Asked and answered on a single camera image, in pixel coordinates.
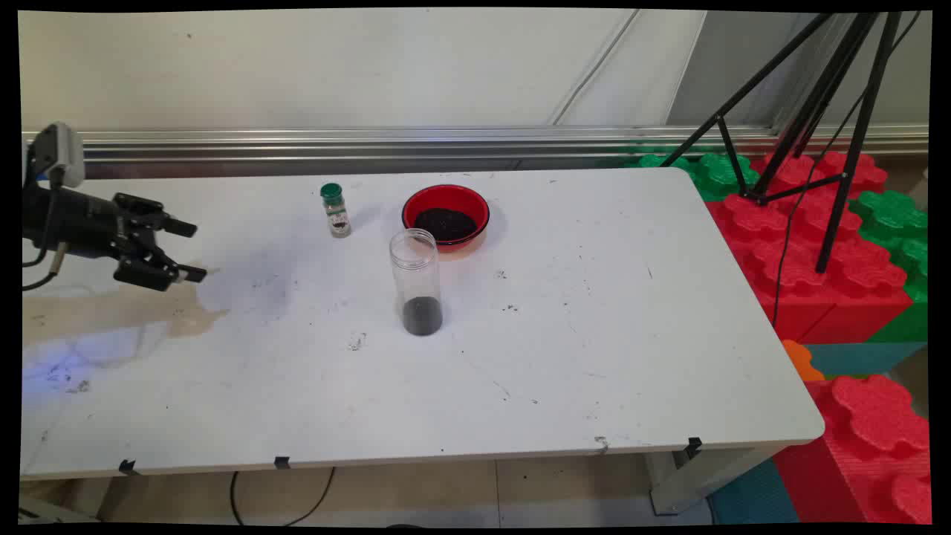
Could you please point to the clear plastic jar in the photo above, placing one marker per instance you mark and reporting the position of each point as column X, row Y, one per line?
column 416, row 267

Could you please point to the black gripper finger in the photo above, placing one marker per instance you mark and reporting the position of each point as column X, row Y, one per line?
column 152, row 273
column 174, row 225

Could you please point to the black seeds heap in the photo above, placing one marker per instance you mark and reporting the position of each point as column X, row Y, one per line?
column 446, row 223

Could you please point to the teal foam mat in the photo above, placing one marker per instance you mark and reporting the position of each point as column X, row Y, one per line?
column 758, row 494

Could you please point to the black tripod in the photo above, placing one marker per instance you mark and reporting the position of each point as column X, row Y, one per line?
column 854, row 148

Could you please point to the orange foam piece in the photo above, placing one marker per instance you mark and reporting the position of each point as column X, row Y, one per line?
column 801, row 360

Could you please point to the white metal table leg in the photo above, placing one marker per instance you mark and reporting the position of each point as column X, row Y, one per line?
column 691, row 483

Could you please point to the large red foam block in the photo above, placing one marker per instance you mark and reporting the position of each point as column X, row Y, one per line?
column 817, row 297

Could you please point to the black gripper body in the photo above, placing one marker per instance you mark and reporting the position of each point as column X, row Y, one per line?
column 82, row 223

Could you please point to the red bowl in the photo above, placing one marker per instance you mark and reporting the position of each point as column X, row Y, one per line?
column 446, row 195

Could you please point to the teal foam block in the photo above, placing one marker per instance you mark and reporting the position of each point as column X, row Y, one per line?
column 862, row 357

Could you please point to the green capped spice bottle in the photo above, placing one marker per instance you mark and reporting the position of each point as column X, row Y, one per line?
column 338, row 219

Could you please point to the green foam block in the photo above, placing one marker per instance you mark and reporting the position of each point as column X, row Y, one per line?
column 717, row 174
column 891, row 215

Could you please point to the aluminium rail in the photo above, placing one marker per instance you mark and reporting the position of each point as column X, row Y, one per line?
column 371, row 145

